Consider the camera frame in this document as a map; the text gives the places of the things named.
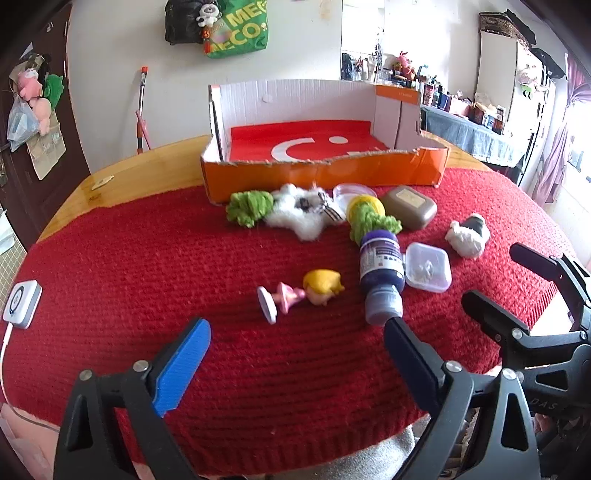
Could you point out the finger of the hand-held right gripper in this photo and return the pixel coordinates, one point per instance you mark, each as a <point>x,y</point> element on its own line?
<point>535,261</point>
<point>489,311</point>

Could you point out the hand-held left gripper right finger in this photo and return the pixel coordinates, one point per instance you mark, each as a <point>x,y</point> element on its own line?
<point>411,364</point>

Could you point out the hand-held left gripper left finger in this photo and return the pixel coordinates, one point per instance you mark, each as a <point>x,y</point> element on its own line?
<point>184,360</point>

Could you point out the black and white plush roll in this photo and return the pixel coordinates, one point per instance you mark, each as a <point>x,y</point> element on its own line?
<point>466,237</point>

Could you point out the clear square plastic box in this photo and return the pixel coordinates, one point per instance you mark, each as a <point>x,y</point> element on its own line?
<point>427,267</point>

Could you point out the purple ink bottle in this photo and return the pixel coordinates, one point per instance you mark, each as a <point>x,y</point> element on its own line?
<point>381,272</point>

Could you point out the yellow-haired doll figurine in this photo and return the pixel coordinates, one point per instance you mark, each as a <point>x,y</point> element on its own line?
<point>321,286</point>

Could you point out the brown plastic case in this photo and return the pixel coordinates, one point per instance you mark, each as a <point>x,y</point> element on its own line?
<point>408,207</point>

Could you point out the green fluffy scrunchie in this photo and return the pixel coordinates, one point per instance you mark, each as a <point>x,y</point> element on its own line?
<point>247,207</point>
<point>369,224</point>

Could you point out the yellow bottle cap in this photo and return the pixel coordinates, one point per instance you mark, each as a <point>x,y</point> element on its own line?
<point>364,201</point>

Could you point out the clear round plastic lid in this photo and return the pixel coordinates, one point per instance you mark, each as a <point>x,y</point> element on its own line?
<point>351,190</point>

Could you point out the white fluffy bunny hair clip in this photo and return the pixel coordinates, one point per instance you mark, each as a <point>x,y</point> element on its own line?
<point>300,214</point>

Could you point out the orange cardboard box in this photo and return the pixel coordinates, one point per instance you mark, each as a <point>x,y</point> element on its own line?
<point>323,175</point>

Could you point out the grey cloth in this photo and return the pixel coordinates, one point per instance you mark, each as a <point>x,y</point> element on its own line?
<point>364,457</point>

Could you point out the red knitted mat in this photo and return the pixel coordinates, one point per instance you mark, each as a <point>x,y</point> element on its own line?
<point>138,258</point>

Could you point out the purple curtain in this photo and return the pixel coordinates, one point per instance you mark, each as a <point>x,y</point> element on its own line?
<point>561,147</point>

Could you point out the side table with blue cloth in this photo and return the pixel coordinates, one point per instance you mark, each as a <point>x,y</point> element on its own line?
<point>471,134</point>

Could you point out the white square device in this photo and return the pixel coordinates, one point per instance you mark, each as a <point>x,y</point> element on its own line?
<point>21,304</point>

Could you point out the pink cloth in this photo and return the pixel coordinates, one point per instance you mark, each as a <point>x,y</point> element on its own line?
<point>23,443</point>

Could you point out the white adhesive hook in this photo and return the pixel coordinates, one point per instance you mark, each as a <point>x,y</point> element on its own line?
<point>102,183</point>

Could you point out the white cabinet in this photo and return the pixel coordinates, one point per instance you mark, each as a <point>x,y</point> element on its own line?
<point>498,69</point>

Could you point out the red plush toy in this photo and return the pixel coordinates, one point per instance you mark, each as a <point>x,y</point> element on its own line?
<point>404,64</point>

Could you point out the leopard print box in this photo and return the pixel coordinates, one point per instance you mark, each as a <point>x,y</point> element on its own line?
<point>501,25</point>

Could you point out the beige paper bag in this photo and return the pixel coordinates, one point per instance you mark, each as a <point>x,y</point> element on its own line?
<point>46,152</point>

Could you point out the metal stick with orange tip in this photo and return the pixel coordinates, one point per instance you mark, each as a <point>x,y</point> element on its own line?
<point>141,92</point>

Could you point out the clear plastic bag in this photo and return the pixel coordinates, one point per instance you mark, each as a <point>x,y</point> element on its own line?
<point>21,124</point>

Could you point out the green plush toy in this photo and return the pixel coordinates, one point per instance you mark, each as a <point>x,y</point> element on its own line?
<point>54,90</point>

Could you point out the pink plush toy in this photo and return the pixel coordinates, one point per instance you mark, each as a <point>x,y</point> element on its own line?
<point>34,97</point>

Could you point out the green shopping bag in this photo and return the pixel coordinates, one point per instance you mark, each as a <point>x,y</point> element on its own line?
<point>244,32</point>

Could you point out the black bag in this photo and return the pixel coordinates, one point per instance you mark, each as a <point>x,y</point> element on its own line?
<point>182,23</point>

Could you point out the panda plush toy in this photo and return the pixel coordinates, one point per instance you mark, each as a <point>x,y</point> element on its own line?
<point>207,14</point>

